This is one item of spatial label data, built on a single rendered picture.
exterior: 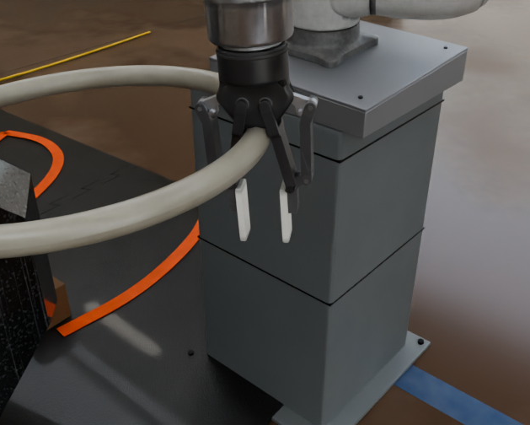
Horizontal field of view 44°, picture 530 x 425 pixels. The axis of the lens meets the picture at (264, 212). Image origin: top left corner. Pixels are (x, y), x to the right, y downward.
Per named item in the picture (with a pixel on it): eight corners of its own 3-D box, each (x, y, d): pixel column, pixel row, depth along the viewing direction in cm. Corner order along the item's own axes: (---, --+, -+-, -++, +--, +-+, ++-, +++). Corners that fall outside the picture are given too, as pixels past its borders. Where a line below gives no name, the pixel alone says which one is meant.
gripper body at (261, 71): (296, 30, 71) (300, 112, 75) (219, 33, 72) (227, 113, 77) (286, 50, 64) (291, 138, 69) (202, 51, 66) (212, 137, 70)
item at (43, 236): (-263, 218, 69) (-276, 193, 68) (50, 72, 107) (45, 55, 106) (112, 315, 49) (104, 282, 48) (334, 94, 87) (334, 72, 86)
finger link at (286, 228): (282, 179, 77) (289, 179, 77) (286, 229, 80) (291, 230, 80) (279, 190, 74) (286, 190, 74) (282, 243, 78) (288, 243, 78)
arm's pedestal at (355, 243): (292, 275, 214) (300, 29, 172) (430, 345, 186) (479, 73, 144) (179, 357, 182) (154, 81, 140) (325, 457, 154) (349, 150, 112)
